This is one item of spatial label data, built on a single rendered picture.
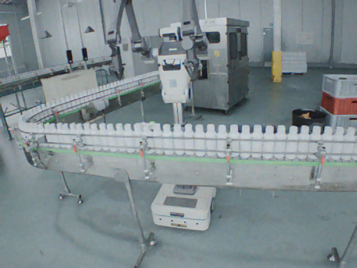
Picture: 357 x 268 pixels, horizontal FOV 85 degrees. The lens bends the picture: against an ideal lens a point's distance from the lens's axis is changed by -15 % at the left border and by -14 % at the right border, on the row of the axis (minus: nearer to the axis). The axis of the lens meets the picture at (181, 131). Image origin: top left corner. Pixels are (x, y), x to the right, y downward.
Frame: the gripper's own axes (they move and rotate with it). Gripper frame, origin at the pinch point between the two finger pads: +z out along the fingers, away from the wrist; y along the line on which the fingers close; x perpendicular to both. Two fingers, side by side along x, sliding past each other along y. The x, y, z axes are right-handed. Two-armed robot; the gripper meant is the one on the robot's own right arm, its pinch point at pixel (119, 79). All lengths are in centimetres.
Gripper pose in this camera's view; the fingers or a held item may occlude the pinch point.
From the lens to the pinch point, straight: 143.2
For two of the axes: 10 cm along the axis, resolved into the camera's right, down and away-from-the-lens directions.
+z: 0.7, 9.3, 3.7
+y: -2.5, 3.7, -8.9
